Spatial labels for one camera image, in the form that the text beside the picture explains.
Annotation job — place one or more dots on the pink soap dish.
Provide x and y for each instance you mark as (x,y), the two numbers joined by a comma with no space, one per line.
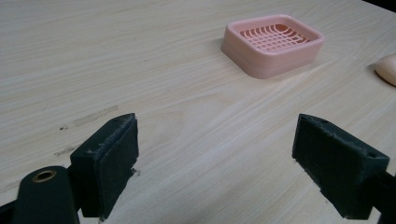
(272,46)

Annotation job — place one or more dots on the pale peach soap bar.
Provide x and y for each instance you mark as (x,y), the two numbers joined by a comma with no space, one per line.
(387,69)

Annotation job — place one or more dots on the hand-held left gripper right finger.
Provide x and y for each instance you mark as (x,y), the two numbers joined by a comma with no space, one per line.
(339,165)

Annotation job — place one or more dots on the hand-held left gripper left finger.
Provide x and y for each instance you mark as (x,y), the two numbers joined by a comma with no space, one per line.
(102,165)

